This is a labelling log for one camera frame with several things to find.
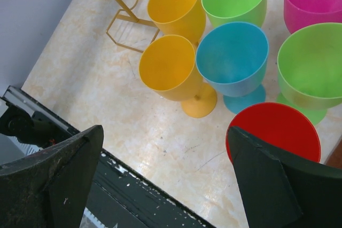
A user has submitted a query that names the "brown cloth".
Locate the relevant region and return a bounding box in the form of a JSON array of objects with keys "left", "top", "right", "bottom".
[{"left": 325, "top": 141, "right": 342, "bottom": 169}]

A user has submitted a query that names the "teal wine glass front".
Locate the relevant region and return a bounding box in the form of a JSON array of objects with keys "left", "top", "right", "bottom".
[{"left": 196, "top": 22, "right": 269, "bottom": 114}]

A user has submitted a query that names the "orange wine glass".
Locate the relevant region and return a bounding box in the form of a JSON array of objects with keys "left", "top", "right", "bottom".
[
  {"left": 139, "top": 35, "right": 217, "bottom": 118},
  {"left": 147, "top": 0, "right": 206, "bottom": 44}
]

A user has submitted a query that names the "orange wine glass front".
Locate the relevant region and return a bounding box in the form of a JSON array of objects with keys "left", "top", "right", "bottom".
[{"left": 147, "top": 0, "right": 206, "bottom": 44}]

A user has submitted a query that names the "gold wire glass rack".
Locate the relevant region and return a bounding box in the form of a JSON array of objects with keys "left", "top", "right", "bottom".
[{"left": 106, "top": 0, "right": 162, "bottom": 53}]

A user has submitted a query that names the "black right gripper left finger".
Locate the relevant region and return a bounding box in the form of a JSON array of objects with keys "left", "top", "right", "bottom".
[{"left": 1, "top": 125, "right": 104, "bottom": 227}]

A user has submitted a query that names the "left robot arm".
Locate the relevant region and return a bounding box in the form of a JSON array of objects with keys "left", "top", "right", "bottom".
[{"left": 1, "top": 100, "right": 34, "bottom": 144}]

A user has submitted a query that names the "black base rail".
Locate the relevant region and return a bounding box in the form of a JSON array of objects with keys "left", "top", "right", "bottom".
[{"left": 1, "top": 86, "right": 211, "bottom": 227}]

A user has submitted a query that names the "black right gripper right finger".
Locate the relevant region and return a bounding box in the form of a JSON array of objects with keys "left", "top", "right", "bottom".
[{"left": 227, "top": 127, "right": 341, "bottom": 227}]

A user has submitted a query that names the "red wine glass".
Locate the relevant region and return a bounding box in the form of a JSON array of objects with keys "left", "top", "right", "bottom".
[{"left": 228, "top": 102, "right": 321, "bottom": 162}]

